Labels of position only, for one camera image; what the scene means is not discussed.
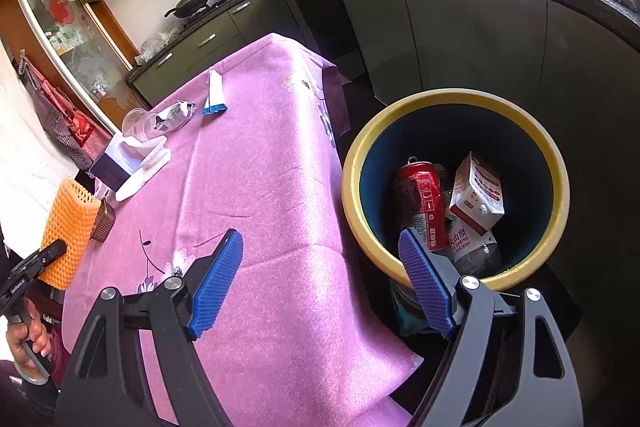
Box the clear plastic water bottle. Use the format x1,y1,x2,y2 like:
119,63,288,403
440,214,502,278

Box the yellow rimmed dark bin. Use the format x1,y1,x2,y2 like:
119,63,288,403
341,89,571,293

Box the flower print glass door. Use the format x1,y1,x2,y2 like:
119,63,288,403
10,0,136,132

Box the white blue squeeze tube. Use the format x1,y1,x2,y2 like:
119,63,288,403
201,69,228,115

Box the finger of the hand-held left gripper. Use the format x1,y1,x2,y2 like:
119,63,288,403
10,239,68,278

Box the crumpled plastic bags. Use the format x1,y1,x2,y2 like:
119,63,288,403
134,32,176,65

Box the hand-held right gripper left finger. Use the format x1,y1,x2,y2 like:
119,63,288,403
55,228,245,427

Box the crushed silver drink pouch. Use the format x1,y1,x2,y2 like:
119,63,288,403
152,101,196,135

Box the green drawer base cabinet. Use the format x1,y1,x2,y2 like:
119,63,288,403
127,0,321,108

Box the black gas stove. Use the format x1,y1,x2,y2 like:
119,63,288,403
180,0,273,25

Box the red white milk carton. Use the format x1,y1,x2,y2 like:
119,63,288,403
448,152,506,238

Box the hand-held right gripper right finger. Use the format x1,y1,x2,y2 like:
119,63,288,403
398,227,586,427

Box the red drink can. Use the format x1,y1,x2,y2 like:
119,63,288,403
391,159,451,253

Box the brown pleated paper cup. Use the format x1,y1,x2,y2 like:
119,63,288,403
91,198,117,243

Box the white hanging sheet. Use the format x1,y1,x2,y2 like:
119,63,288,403
0,42,96,258

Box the white tissue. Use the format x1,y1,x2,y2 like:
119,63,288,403
116,137,171,202

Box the orange foam net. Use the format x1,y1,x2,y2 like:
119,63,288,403
37,178,101,292

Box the pink floral tablecloth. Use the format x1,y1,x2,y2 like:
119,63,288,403
62,33,426,427

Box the person's left hand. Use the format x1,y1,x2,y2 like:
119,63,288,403
5,299,51,375

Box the black lidded wok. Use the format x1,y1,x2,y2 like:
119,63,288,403
164,0,212,18

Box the clear plastic cup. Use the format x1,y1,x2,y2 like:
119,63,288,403
122,108,168,142

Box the dark blue box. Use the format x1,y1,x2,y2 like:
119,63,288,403
90,133,151,190

